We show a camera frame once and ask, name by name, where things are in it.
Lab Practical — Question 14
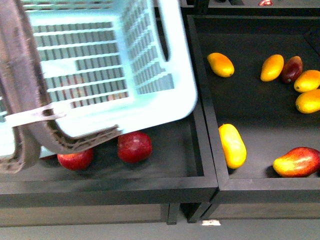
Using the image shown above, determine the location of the light blue plastic basket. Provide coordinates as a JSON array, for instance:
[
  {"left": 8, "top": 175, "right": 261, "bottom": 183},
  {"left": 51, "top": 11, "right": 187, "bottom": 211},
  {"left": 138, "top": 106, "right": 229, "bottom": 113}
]
[{"left": 0, "top": 0, "right": 197, "bottom": 156}]

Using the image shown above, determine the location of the brown basket handle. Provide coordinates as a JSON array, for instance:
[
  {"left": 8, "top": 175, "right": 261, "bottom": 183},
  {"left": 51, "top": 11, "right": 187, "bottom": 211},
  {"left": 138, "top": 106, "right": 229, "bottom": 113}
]
[{"left": 0, "top": 0, "right": 121, "bottom": 174}]

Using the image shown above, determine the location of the dark red mango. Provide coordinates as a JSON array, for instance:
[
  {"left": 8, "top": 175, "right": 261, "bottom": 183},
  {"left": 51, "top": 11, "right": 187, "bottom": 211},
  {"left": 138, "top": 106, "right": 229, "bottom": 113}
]
[{"left": 281, "top": 56, "right": 303, "bottom": 84}]

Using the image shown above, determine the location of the yellow mango bottom left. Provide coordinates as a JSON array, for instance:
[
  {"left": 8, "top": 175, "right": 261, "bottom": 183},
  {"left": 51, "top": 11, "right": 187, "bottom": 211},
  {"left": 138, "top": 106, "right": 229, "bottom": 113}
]
[{"left": 218, "top": 123, "right": 247, "bottom": 170}]

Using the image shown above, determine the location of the yellow mango top left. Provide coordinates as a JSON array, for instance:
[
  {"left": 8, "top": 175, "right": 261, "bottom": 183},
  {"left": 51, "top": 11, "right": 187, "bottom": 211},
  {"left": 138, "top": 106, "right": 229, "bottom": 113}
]
[{"left": 207, "top": 52, "right": 235, "bottom": 78}]

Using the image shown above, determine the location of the black mango tray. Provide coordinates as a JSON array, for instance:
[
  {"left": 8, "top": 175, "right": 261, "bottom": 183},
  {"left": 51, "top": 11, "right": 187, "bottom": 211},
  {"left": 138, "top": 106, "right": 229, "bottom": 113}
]
[{"left": 187, "top": 15, "right": 320, "bottom": 223}]

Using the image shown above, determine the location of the yellow mango top middle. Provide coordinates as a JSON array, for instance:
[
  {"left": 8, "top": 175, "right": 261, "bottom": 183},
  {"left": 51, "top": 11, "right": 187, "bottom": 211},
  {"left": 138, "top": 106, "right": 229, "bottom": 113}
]
[{"left": 260, "top": 54, "right": 285, "bottom": 82}]

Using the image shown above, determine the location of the red yellow mango bottom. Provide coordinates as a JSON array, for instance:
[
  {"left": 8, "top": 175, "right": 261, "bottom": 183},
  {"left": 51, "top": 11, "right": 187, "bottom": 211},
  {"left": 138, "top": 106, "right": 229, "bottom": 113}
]
[{"left": 272, "top": 147, "right": 320, "bottom": 178}]

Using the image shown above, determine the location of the yellow mango right lower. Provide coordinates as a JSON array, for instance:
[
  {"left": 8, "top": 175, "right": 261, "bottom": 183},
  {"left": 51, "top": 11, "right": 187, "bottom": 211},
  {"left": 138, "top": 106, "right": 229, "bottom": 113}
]
[{"left": 295, "top": 89, "right": 320, "bottom": 114}]

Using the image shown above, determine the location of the yellow mango right upper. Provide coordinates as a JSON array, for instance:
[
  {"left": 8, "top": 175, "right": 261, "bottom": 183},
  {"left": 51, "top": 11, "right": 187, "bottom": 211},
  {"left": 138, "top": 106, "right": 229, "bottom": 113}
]
[{"left": 293, "top": 70, "right": 320, "bottom": 93}]

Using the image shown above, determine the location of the red apple right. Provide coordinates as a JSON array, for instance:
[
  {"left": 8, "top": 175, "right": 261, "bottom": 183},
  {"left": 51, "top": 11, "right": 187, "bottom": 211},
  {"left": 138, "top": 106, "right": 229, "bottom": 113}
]
[{"left": 117, "top": 131, "right": 153, "bottom": 164}]

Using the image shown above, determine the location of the red apple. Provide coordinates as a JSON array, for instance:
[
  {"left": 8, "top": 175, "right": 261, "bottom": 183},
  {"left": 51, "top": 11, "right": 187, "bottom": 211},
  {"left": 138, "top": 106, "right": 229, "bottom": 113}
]
[
  {"left": 117, "top": 131, "right": 153, "bottom": 164},
  {"left": 57, "top": 148, "right": 94, "bottom": 171}
]

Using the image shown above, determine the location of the black apple tray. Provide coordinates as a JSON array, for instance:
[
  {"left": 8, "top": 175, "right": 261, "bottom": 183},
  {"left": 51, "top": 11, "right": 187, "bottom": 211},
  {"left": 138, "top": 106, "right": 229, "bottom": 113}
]
[{"left": 0, "top": 4, "right": 220, "bottom": 225}]

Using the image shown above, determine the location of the red apple left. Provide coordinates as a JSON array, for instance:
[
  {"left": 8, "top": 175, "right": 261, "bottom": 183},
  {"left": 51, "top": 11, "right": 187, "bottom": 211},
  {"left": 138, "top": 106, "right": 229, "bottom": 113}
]
[{"left": 57, "top": 148, "right": 94, "bottom": 171}]

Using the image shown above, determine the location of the white zip tie left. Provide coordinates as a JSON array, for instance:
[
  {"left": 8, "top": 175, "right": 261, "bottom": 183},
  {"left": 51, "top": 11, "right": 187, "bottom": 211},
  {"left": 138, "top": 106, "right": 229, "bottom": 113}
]
[{"left": 4, "top": 102, "right": 72, "bottom": 128}]

